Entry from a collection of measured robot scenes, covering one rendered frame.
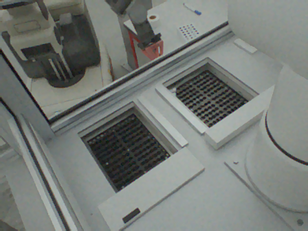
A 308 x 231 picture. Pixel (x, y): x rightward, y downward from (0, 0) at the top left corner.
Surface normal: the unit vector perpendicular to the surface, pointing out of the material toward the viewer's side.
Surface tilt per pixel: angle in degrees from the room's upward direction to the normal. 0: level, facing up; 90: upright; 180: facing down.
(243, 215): 0
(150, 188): 0
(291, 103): 73
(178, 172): 0
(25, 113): 90
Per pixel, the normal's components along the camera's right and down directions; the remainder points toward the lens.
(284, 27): -0.82, 0.35
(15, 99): 0.56, 0.60
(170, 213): -0.12, -0.61
